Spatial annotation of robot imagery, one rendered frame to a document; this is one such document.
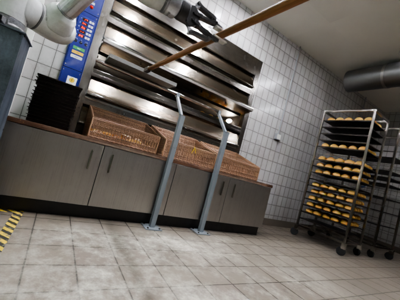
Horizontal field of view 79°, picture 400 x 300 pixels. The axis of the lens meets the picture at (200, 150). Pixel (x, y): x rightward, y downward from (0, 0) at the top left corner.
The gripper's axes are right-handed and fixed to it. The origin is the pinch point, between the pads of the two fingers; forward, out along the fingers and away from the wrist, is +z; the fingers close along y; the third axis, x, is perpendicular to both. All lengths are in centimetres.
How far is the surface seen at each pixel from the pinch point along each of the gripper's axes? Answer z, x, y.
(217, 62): 89, -156, -58
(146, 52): 9, -155, -31
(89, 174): -17, -96, 87
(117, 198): 7, -95, 100
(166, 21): 19, -157, -70
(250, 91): 148, -155, -46
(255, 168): 141, -101, 47
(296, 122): 246, -153, -37
